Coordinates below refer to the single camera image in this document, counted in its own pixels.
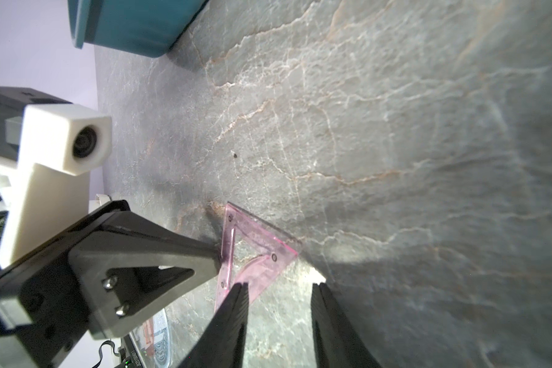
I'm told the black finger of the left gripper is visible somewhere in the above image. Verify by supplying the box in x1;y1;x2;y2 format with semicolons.
102;211;219;258

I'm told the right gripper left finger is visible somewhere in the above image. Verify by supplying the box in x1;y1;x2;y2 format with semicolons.
179;283;249;367

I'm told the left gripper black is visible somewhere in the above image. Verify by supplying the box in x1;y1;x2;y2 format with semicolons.
0;200;220;367

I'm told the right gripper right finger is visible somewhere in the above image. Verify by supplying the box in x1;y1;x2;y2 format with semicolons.
311;283;381;368

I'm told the pink triangle ruler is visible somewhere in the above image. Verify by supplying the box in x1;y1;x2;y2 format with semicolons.
214;202;300;311

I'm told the teal plastic storage box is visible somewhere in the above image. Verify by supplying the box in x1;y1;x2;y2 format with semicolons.
67;0;205;58

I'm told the blue protractor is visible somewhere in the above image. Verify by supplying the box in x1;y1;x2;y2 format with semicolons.
133;309;172;367

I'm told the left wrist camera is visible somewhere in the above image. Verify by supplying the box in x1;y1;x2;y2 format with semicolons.
0;87;113;269

